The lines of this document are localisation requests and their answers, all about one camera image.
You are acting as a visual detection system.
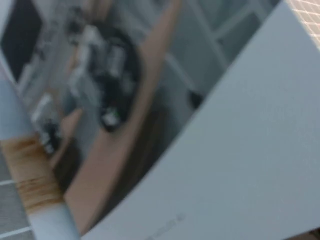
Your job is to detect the stained white brochure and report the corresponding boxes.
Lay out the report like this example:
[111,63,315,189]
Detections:
[0,74,85,240]

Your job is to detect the AgileX robot brochure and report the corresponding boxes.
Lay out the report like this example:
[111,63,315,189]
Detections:
[0,0,320,240]

